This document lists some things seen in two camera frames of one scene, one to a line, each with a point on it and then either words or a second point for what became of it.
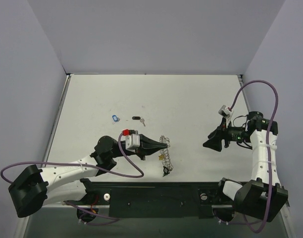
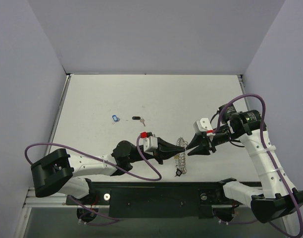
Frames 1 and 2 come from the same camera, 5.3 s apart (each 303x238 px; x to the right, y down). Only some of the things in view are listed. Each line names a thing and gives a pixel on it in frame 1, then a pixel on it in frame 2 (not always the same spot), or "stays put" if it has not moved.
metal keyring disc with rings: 166,160 to 180,163
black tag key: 138,118 stays put
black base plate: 155,199 stays put
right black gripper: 225,136 to 210,144
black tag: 165,170 to 178,172
